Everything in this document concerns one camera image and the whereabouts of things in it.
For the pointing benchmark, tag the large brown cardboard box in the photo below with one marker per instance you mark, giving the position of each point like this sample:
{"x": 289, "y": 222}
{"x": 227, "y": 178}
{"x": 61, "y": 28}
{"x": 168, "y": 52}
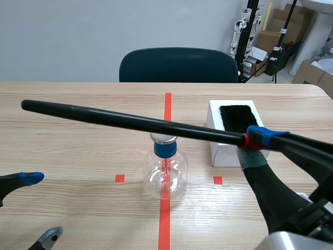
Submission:
{"x": 317, "y": 75}

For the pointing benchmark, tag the small open cardboard box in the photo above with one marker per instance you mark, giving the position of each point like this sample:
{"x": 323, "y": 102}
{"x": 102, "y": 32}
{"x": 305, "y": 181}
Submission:
{"x": 256, "y": 61}

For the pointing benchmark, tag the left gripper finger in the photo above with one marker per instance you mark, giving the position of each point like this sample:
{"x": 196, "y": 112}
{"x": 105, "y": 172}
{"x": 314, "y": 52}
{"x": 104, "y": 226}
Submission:
{"x": 15, "y": 181}
{"x": 49, "y": 235}

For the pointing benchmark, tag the black metal stand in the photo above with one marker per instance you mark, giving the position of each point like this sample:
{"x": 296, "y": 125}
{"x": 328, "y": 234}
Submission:
{"x": 279, "y": 41}
{"x": 247, "y": 41}

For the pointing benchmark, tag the dark blue chair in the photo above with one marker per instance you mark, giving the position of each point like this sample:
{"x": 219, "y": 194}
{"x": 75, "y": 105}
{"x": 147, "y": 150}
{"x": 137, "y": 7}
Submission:
{"x": 179, "y": 66}

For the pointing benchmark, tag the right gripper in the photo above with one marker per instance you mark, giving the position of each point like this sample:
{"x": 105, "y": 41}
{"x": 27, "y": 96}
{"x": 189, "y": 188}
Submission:
{"x": 312, "y": 218}

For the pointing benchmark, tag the black fur patch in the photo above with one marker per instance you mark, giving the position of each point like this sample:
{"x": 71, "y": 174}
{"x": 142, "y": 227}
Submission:
{"x": 236, "y": 118}

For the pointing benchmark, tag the long black rod red band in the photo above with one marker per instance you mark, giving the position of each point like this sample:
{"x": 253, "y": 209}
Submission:
{"x": 125, "y": 118}

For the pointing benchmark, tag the clear glass flask blue stopper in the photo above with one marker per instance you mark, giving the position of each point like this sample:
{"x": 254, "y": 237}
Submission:
{"x": 165, "y": 179}

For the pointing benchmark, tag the white box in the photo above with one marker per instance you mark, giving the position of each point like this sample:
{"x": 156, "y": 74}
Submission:
{"x": 229, "y": 155}

